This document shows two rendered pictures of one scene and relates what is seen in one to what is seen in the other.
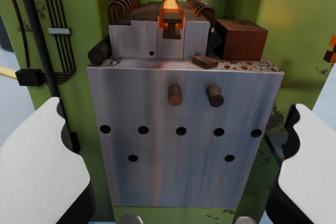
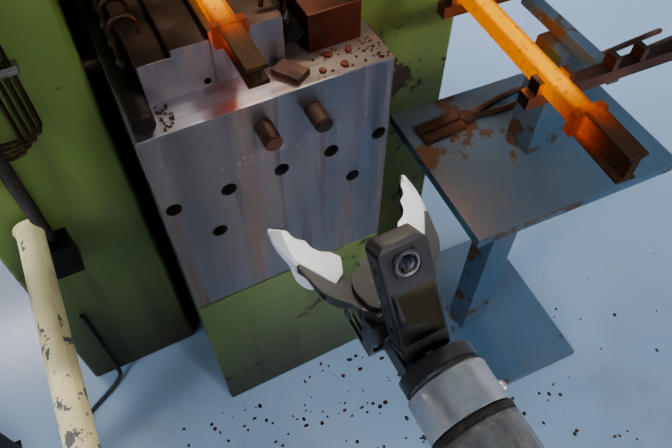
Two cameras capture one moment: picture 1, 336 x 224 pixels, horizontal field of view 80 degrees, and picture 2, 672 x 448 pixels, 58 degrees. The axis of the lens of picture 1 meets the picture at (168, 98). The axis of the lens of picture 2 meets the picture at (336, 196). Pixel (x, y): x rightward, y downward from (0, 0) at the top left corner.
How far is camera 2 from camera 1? 0.50 m
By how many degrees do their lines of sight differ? 29
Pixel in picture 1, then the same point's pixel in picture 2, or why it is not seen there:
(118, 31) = (153, 70)
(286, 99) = (407, 43)
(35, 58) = not seen: outside the picture
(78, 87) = (52, 151)
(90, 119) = (86, 195)
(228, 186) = (358, 209)
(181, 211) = not seen: hidden behind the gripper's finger
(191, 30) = (259, 34)
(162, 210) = (275, 280)
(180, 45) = not seen: hidden behind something
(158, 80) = (239, 123)
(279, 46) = not seen: outside the picture
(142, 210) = (246, 294)
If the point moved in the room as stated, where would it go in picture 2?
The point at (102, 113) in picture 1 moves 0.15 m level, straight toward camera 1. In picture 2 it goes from (167, 191) to (238, 252)
